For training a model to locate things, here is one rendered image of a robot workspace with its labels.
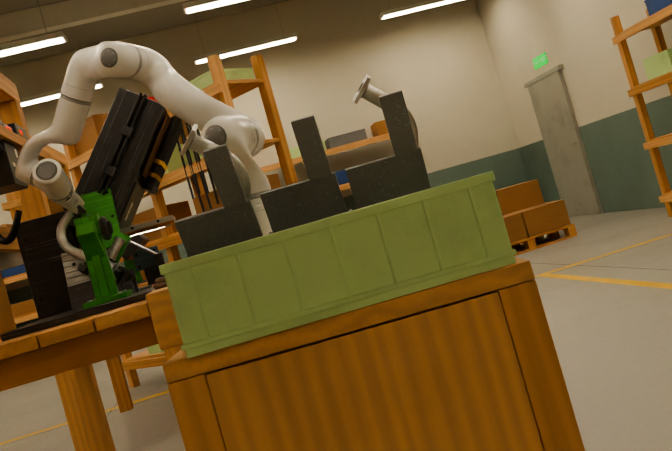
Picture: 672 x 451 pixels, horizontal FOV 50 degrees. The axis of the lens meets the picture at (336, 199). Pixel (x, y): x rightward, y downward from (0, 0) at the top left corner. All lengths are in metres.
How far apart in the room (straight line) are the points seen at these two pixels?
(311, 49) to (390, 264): 10.79
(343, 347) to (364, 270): 0.14
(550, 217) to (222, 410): 7.42
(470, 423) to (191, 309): 0.53
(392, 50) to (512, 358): 11.04
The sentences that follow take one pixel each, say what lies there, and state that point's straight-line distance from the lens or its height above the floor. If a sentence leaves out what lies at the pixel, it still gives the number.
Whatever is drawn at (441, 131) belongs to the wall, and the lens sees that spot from 12.14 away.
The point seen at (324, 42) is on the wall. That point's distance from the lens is 12.06.
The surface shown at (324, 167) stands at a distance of 1.35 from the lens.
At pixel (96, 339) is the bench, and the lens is 2.03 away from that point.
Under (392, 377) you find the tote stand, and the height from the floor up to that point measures 0.66.
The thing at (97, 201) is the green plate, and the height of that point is 1.24.
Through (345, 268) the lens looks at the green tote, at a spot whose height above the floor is 0.86.
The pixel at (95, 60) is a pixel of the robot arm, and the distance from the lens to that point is 2.14.
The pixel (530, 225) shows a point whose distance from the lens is 8.41.
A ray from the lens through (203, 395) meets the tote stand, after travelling 1.33.
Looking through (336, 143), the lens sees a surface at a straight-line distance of 11.14.
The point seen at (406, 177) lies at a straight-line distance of 1.39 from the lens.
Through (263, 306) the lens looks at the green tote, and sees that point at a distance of 1.28.
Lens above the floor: 0.95
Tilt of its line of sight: 1 degrees up
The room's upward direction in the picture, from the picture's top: 16 degrees counter-clockwise
